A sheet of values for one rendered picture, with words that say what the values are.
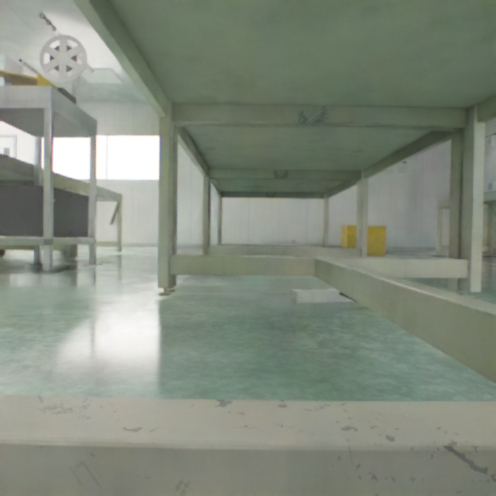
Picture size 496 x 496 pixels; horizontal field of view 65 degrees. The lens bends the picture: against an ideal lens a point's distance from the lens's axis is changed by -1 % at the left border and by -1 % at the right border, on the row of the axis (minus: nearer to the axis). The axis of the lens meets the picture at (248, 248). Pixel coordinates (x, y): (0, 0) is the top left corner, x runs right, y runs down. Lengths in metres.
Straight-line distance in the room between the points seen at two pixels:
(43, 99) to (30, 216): 0.68
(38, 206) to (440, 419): 2.53
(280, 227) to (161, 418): 7.47
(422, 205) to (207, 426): 8.20
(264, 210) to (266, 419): 7.46
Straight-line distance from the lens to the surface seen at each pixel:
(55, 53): 3.30
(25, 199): 2.67
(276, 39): 1.12
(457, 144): 1.81
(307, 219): 7.68
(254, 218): 7.60
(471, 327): 0.50
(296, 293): 1.36
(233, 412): 0.18
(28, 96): 2.71
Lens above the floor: 0.22
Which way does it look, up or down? 2 degrees down
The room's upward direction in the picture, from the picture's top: 1 degrees clockwise
